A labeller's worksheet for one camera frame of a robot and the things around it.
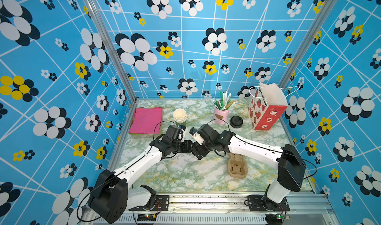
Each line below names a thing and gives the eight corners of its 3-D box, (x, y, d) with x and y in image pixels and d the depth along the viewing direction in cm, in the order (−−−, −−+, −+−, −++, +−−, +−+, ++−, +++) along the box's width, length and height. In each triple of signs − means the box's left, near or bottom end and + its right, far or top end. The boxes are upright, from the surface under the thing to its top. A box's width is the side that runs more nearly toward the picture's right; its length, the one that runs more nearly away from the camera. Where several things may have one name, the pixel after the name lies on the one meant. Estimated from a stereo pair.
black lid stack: (230, 128, 105) (231, 125, 102) (229, 118, 110) (230, 115, 107) (242, 128, 105) (244, 124, 102) (240, 118, 110) (241, 115, 107)
